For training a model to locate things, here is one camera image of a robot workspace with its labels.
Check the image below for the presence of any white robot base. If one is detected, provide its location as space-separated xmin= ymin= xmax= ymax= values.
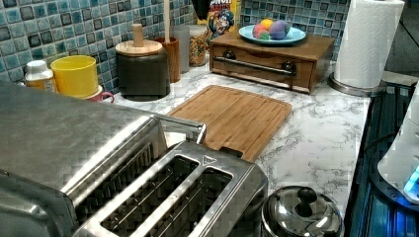
xmin=377 ymin=85 xmax=419 ymax=204

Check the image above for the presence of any stainless steel toaster oven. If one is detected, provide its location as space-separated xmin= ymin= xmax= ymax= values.
xmin=0 ymin=82 xmax=167 ymax=237

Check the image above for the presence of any bamboo cutting board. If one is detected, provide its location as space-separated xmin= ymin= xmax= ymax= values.
xmin=169 ymin=85 xmax=292 ymax=162

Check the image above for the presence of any silver two-slot toaster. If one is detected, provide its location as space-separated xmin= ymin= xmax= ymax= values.
xmin=72 ymin=141 xmax=268 ymax=237

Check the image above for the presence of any brown wooden utensil holder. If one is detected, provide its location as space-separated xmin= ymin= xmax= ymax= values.
xmin=156 ymin=37 xmax=181 ymax=83

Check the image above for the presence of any black canister with wooden lid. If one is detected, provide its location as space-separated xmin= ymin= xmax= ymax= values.
xmin=116 ymin=24 xmax=170 ymax=101

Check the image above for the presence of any glass jar of cereal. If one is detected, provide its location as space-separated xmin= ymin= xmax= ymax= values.
xmin=189 ymin=25 xmax=207 ymax=66

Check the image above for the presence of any frosted grey tumbler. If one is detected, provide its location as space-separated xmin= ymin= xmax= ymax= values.
xmin=170 ymin=25 xmax=190 ymax=73

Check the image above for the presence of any pink toy fruit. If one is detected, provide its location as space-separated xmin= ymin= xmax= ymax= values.
xmin=252 ymin=24 xmax=269 ymax=40

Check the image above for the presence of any yellow cereal box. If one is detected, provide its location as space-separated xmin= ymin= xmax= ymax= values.
xmin=207 ymin=0 xmax=241 ymax=44

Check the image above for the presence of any wooden drawer box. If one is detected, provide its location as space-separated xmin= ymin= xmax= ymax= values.
xmin=209 ymin=32 xmax=334 ymax=94

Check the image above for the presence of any light blue plate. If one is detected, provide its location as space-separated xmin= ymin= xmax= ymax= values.
xmin=238 ymin=25 xmax=306 ymax=45

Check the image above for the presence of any orange toy fruit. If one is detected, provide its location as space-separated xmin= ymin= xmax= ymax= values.
xmin=261 ymin=19 xmax=273 ymax=30

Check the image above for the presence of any pink mug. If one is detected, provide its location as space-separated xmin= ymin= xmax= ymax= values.
xmin=83 ymin=85 xmax=115 ymax=103

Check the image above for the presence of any purple toy fruit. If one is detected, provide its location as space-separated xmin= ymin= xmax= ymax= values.
xmin=269 ymin=20 xmax=291 ymax=40

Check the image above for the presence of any steel pot lid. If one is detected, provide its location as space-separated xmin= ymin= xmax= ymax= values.
xmin=261 ymin=186 xmax=345 ymax=237

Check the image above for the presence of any yellow plastic cup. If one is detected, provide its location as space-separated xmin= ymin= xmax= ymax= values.
xmin=50 ymin=55 xmax=99 ymax=98

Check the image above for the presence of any steel paper towel holder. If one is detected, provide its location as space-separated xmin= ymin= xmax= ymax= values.
xmin=327 ymin=73 xmax=387 ymax=98

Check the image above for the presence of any white capped spice jar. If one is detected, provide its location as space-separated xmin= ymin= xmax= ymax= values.
xmin=25 ymin=60 xmax=58 ymax=93

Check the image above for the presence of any white paper towel roll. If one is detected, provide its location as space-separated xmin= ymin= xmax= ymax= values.
xmin=334 ymin=0 xmax=404 ymax=89

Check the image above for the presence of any wooden utensil handle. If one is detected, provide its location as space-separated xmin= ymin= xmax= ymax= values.
xmin=163 ymin=0 xmax=170 ymax=43

